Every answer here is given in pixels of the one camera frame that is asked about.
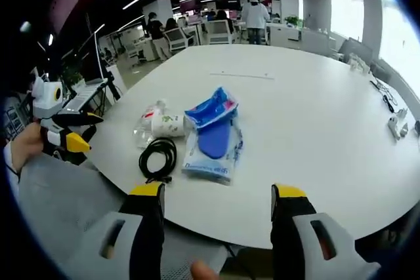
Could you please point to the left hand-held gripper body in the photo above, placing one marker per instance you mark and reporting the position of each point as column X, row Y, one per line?
column 46, row 98

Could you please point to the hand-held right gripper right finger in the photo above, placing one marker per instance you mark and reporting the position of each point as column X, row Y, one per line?
column 295, row 227

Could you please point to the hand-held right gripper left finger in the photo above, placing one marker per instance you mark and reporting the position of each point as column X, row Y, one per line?
column 134, row 234

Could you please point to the clear plastic bottle red label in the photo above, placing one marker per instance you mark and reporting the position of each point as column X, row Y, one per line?
column 144, row 127

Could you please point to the clear package with blue insole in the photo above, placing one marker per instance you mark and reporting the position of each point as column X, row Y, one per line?
column 213, row 139

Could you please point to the person's left hand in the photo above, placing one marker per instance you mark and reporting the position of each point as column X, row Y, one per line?
column 26, row 145

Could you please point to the person's right hand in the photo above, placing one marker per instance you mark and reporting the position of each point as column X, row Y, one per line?
column 204, row 271

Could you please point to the silver laptop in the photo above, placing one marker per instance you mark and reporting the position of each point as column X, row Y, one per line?
column 85, row 94

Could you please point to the green potted plant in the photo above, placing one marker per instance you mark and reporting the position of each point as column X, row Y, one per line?
column 72, row 78

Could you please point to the black tripod stand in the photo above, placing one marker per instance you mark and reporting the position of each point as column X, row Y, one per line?
column 110, row 80

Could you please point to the white table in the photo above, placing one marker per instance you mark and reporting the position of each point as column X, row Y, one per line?
column 311, row 149

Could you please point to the white mesh office chair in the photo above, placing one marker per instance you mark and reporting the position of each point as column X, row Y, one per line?
column 177, row 40
column 219, row 31

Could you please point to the white power adapter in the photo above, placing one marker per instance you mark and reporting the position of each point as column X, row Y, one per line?
column 397, row 126

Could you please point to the dark monitor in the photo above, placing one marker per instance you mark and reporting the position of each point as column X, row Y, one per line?
column 356, row 50

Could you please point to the white cabinet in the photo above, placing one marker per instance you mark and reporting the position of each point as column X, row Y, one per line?
column 285, row 35

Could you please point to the small green desk plant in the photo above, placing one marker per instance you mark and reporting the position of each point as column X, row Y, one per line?
column 292, row 20

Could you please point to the wall screen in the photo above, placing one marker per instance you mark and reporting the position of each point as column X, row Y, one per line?
column 227, row 1

